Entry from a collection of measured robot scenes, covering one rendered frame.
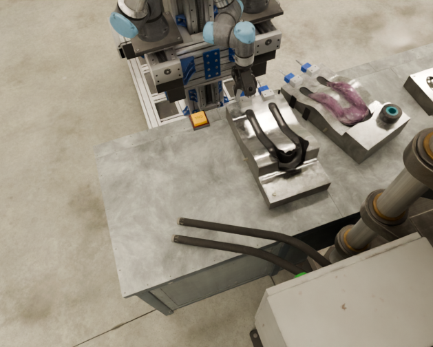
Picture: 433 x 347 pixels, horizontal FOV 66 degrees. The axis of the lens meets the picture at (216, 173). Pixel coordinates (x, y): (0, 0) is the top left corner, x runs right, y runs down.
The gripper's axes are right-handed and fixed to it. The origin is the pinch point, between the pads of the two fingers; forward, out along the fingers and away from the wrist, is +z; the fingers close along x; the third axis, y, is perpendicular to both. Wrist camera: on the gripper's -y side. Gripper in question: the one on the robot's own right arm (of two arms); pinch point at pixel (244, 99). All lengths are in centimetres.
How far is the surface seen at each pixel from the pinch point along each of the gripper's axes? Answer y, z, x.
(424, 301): -95, -56, 9
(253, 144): -23.2, 1.0, 5.3
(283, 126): -17.2, 3.6, -10.9
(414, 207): -77, -37, -12
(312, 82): 2.4, 5.9, -35.5
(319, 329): -93, -56, 26
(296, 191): -46.8, 5.4, -3.1
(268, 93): -1.2, -0.3, -10.5
